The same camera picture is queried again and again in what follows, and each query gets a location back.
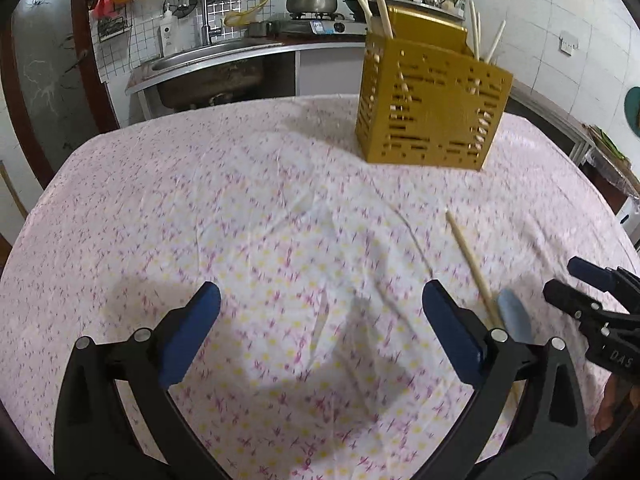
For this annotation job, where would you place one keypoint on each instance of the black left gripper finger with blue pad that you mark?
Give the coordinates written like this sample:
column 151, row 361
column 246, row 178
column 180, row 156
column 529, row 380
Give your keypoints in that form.
column 619, row 283

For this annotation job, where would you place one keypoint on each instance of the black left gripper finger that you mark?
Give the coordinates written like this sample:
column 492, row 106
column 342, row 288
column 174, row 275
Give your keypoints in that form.
column 574, row 303

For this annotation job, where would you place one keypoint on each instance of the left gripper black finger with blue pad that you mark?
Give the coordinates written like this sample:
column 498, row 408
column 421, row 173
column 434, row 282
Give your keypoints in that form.
column 116, row 418
column 525, row 418

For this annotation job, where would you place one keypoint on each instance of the thin pale wooden chopstick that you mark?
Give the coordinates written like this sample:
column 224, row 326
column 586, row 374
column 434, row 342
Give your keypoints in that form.
column 472, row 7

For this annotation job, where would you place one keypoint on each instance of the person's right hand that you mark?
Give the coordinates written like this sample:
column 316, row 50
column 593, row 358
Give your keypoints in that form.
column 605, row 414

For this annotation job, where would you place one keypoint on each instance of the side table with clutter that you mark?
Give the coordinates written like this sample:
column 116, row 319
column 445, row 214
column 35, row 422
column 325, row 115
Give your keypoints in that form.
column 606, row 166

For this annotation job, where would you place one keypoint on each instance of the floral pink tablecloth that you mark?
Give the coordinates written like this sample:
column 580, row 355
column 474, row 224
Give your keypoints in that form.
column 321, row 364

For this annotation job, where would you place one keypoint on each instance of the gold slotted utensil holder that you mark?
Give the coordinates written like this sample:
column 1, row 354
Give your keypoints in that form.
column 425, row 99

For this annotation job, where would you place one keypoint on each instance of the stainless steel sink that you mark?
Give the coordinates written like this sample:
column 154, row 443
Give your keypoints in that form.
column 218, row 74

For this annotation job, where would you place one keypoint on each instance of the gas stove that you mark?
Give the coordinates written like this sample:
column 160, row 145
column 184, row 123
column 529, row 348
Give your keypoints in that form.
column 315, row 25

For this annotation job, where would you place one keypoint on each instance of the metal faucet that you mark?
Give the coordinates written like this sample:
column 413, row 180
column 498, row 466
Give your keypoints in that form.
column 208, row 28

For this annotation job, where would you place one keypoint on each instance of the white soap bottle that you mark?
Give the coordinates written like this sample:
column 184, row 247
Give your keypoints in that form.
column 169, row 34

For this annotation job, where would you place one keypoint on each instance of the green round wall plate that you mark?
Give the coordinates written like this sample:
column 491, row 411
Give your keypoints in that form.
column 632, row 109

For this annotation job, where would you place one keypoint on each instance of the white wall socket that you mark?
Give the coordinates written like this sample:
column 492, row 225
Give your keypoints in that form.
column 568, row 43

